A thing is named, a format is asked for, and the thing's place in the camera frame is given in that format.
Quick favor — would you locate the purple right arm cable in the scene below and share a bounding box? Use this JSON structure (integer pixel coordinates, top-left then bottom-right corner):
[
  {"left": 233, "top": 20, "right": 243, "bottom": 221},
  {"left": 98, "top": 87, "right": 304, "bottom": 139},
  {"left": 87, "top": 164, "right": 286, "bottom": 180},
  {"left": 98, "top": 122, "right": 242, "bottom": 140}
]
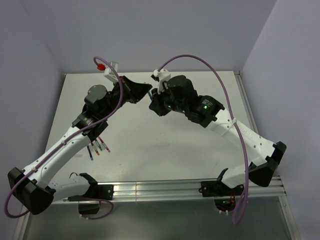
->
[{"left": 156, "top": 54, "right": 251, "bottom": 226}]

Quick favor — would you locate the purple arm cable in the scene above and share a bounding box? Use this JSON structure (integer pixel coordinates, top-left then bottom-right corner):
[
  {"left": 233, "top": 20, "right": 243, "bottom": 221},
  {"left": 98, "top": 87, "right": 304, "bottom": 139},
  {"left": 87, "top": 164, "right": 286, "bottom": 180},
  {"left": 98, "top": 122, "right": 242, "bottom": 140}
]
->
[
  {"left": 156, "top": 54, "right": 251, "bottom": 226},
  {"left": 4, "top": 56, "right": 125, "bottom": 220}
]

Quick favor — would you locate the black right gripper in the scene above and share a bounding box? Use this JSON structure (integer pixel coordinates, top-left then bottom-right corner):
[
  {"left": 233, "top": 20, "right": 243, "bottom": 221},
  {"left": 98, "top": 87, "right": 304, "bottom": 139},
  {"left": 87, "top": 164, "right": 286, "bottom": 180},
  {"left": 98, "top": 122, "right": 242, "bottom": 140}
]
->
[{"left": 149, "top": 82, "right": 188, "bottom": 115}]

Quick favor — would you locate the red capped pen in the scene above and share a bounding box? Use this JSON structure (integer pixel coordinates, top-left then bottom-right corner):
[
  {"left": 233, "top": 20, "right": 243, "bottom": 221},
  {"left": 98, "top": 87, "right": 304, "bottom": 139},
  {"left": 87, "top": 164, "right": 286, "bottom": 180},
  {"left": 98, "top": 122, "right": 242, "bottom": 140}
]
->
[{"left": 91, "top": 142, "right": 100, "bottom": 156}]

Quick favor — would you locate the magenta capped pen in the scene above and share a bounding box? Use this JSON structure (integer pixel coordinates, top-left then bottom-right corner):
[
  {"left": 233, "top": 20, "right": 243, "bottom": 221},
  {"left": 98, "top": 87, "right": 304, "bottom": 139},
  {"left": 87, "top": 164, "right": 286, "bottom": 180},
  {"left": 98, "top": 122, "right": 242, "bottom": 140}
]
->
[{"left": 98, "top": 136, "right": 111, "bottom": 153}]

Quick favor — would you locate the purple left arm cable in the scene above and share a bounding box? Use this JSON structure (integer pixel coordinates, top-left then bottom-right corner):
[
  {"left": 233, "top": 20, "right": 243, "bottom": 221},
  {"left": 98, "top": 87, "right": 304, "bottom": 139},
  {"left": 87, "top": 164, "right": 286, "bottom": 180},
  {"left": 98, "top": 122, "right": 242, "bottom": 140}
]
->
[{"left": 4, "top": 56, "right": 125, "bottom": 220}]

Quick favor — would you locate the aluminium side rail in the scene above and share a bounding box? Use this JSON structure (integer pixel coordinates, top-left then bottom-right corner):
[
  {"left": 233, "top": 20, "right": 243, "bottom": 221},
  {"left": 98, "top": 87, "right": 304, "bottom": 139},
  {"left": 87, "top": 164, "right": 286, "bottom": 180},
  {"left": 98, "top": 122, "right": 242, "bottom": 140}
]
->
[{"left": 233, "top": 70, "right": 274, "bottom": 177}]

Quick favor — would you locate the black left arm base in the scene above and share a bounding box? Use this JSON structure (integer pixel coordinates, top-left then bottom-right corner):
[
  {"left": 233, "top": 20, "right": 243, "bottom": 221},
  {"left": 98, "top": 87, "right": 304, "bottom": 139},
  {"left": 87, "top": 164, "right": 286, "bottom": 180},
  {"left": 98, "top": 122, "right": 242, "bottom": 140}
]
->
[{"left": 67, "top": 184, "right": 114, "bottom": 220}]

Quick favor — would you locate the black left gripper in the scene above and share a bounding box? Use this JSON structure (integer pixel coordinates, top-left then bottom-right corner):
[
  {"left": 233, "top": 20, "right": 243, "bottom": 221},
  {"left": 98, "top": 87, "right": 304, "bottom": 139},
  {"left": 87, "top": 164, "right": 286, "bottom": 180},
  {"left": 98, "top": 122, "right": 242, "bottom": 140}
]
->
[{"left": 101, "top": 76, "right": 153, "bottom": 121}]

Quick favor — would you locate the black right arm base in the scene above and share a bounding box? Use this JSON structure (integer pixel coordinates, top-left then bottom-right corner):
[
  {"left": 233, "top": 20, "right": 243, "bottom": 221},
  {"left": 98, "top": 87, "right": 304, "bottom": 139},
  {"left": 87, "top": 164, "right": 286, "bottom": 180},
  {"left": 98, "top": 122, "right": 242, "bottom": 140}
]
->
[{"left": 198, "top": 180, "right": 244, "bottom": 213}]

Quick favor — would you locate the dark blue capped pen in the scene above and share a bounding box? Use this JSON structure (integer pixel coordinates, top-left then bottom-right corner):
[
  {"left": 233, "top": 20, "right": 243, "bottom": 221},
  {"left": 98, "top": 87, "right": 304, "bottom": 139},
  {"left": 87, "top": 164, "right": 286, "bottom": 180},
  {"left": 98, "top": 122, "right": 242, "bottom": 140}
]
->
[{"left": 86, "top": 145, "right": 94, "bottom": 161}]

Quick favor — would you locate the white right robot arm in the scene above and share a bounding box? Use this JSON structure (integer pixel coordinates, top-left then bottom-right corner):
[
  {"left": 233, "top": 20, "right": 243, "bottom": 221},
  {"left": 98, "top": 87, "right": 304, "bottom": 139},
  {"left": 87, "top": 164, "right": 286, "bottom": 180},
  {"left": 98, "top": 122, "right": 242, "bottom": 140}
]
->
[{"left": 149, "top": 73, "right": 287, "bottom": 187}]

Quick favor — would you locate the aluminium front rail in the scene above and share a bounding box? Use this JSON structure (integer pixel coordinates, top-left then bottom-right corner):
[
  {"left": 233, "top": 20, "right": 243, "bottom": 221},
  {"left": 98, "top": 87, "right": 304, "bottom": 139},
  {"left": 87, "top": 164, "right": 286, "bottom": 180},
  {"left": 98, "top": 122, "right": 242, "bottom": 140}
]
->
[{"left": 49, "top": 174, "right": 287, "bottom": 206}]

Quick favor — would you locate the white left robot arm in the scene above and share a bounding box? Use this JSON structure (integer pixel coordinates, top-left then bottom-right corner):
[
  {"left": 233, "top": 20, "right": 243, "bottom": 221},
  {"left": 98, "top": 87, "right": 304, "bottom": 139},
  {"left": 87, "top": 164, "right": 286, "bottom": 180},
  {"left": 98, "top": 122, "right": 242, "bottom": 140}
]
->
[{"left": 4, "top": 76, "right": 152, "bottom": 219}]

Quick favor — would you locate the light blue pen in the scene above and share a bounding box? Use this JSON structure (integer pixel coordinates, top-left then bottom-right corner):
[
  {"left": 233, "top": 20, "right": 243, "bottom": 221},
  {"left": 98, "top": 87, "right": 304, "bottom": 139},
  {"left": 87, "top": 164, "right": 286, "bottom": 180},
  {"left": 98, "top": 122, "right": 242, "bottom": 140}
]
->
[{"left": 147, "top": 91, "right": 153, "bottom": 101}]

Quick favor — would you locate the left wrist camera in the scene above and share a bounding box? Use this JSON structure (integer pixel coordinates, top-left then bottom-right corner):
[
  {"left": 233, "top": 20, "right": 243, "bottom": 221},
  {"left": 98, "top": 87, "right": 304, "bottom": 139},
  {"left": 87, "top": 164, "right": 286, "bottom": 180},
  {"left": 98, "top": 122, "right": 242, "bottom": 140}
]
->
[{"left": 96, "top": 61, "right": 119, "bottom": 84}]

